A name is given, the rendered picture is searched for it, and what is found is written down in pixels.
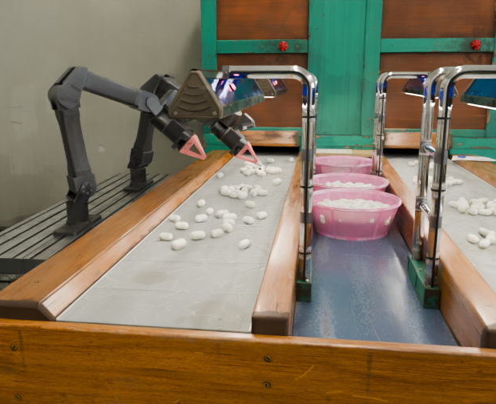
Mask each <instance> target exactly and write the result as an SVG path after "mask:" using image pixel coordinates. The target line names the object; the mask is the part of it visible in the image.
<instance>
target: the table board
mask: <svg viewBox="0 0 496 404"><path fill-rule="evenodd" d="M0 404H496V349H488V348H474V347H461V346H448V345H423V344H409V343H396V342H383V341H358V340H345V339H331V338H318V337H293V336H279V335H266V334H253V333H227V332H214V331H201V330H188V329H162V328H149V327H136V326H122V325H97V324H84V323H70V322H57V321H32V320H19V319H5V318H0Z"/></svg>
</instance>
